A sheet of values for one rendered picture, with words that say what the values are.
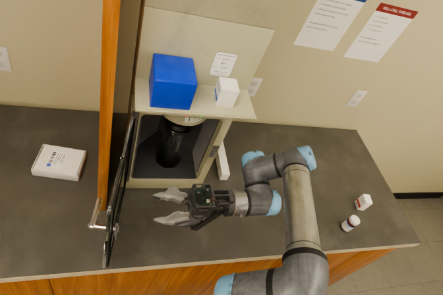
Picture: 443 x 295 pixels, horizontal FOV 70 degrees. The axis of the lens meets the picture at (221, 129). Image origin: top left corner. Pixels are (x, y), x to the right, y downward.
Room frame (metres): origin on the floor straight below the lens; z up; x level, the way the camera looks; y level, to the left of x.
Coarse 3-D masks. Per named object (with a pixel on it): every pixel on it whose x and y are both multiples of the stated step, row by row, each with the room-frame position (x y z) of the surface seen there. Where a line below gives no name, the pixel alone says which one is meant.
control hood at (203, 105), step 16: (144, 80) 0.61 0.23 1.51; (144, 96) 0.55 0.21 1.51; (208, 96) 0.65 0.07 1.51; (240, 96) 0.71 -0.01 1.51; (144, 112) 0.52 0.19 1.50; (160, 112) 0.53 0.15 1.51; (176, 112) 0.55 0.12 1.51; (192, 112) 0.57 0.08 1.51; (208, 112) 0.60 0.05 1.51; (224, 112) 0.62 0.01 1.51; (240, 112) 0.65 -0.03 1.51
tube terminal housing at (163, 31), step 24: (144, 24) 0.61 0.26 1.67; (168, 24) 0.63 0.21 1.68; (192, 24) 0.66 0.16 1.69; (216, 24) 0.68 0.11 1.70; (240, 24) 0.71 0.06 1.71; (144, 48) 0.61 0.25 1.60; (168, 48) 0.64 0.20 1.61; (192, 48) 0.66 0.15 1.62; (216, 48) 0.69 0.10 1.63; (240, 48) 0.72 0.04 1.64; (264, 48) 0.75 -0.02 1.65; (144, 72) 0.61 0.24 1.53; (240, 72) 0.73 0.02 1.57; (216, 144) 0.75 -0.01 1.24
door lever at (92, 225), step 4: (96, 200) 0.40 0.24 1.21; (100, 200) 0.40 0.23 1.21; (96, 204) 0.39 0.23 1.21; (100, 204) 0.39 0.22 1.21; (96, 208) 0.38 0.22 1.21; (96, 212) 0.37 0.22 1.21; (92, 216) 0.35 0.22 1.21; (96, 216) 0.36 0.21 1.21; (92, 220) 0.34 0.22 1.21; (96, 220) 0.35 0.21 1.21; (88, 224) 0.33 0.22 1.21; (92, 224) 0.33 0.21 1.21; (96, 224) 0.34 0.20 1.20; (92, 228) 0.32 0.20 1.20; (96, 228) 0.33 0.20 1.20; (100, 228) 0.33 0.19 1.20; (104, 228) 0.34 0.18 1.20
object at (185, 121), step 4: (164, 116) 0.70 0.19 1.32; (168, 116) 0.70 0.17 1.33; (172, 116) 0.70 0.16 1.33; (172, 120) 0.69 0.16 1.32; (176, 120) 0.69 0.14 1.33; (180, 120) 0.70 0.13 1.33; (184, 120) 0.70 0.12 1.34; (188, 120) 0.71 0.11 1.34; (192, 120) 0.72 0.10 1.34; (196, 120) 0.73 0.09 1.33; (200, 120) 0.74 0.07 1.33; (204, 120) 0.76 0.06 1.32; (180, 124) 0.69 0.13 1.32; (184, 124) 0.70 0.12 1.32; (188, 124) 0.70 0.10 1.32; (192, 124) 0.71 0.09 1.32; (196, 124) 0.72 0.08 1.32
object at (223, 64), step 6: (216, 54) 0.69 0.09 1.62; (222, 54) 0.70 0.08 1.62; (228, 54) 0.71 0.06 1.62; (234, 54) 0.72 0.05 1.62; (216, 60) 0.70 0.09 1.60; (222, 60) 0.70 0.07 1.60; (228, 60) 0.71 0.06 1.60; (234, 60) 0.72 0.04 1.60; (216, 66) 0.70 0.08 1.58; (222, 66) 0.71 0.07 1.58; (228, 66) 0.71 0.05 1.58; (210, 72) 0.70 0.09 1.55; (216, 72) 0.70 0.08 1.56; (222, 72) 0.71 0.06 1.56; (228, 72) 0.72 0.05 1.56
